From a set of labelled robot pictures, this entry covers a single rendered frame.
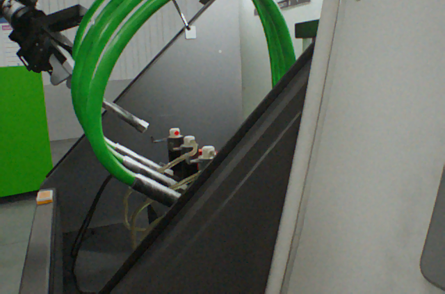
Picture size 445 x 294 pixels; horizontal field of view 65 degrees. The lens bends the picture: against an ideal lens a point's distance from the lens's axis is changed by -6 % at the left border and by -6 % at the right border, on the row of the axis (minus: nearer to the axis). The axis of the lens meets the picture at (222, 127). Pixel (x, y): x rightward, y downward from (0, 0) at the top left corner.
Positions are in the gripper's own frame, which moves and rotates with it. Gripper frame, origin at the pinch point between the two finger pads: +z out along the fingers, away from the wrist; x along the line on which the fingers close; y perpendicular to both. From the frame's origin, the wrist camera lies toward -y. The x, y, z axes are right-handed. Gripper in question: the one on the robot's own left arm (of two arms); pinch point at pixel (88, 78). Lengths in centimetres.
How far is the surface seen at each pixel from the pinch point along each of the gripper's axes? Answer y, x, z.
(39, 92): 126, -229, -168
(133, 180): -6.0, 26.7, 27.5
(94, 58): -10.4, 24.3, 13.6
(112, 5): -15.1, 17.7, 5.8
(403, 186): -23, 38, 42
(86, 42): -9.4, 18.7, 7.5
